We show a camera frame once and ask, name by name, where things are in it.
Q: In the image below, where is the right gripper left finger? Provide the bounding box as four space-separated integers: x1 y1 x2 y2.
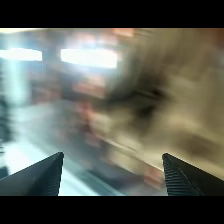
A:
0 151 65 197

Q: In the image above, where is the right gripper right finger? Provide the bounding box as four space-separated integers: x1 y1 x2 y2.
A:
161 152 224 197

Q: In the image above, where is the brown shirt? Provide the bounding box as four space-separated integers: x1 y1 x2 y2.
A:
99 29 224 175

